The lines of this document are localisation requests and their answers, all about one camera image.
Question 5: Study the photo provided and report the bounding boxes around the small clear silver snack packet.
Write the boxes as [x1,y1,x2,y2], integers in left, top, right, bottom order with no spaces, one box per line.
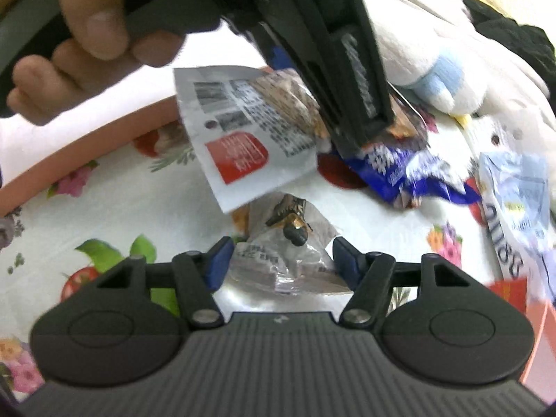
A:
[229,192,348,295]

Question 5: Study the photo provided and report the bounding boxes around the blue white snack bag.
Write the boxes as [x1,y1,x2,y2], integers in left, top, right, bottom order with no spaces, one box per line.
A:
[344,144,481,209]

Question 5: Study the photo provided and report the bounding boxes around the shiny red foil snack packet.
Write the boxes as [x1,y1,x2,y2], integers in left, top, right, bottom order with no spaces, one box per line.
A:
[487,278,528,306]

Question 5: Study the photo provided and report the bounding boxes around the person's left hand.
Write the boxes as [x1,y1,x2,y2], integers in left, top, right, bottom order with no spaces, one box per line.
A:
[1,0,185,126]

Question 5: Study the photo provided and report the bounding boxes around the white blue plush toy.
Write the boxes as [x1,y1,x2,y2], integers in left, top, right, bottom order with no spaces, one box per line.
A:
[353,0,553,119]

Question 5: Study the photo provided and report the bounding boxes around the pink box lid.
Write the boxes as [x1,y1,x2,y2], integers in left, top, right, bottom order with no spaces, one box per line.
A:
[1,25,265,214]

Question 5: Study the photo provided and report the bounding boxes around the light blue plastic bag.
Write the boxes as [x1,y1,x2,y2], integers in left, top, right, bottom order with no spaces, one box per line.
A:
[475,114,556,301]

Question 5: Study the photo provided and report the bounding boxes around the black clothes pile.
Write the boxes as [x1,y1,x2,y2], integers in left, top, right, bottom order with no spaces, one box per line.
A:
[463,0,555,87]

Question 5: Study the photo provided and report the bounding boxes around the pink cardboard box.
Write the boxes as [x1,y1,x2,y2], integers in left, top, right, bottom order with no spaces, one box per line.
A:
[520,301,556,405]

